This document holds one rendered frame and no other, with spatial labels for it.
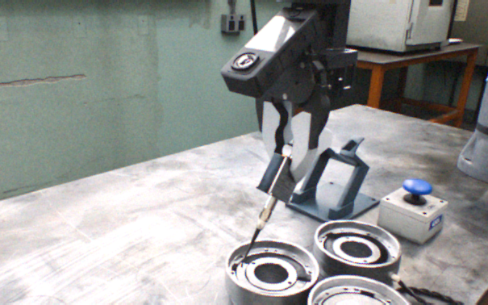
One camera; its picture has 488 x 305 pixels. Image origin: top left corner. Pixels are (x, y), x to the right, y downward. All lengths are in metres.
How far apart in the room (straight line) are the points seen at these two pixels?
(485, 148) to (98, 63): 1.61
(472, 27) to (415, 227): 3.79
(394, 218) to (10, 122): 1.62
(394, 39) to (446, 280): 2.23
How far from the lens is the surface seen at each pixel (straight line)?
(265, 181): 0.50
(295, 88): 0.47
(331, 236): 0.59
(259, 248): 0.55
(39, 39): 1.97
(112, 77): 2.12
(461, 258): 0.67
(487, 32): 4.35
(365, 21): 2.84
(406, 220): 0.67
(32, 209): 0.74
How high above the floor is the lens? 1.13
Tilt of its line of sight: 21 degrees down
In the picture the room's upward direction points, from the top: 2 degrees clockwise
